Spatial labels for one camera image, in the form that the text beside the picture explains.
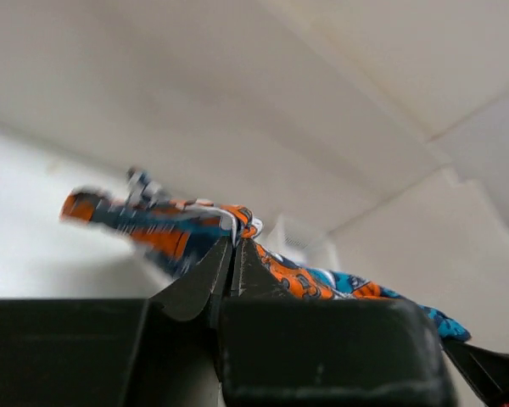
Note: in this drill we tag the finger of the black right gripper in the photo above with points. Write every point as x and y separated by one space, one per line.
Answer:
485 371

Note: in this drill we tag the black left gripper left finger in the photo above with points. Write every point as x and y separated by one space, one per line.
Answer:
155 351

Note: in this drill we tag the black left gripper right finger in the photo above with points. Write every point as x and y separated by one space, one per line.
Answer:
278 350

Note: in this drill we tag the colourful patterned shorts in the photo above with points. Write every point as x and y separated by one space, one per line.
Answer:
176 234

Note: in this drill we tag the white perforated plastic basket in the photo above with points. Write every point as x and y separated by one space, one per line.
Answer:
303 244

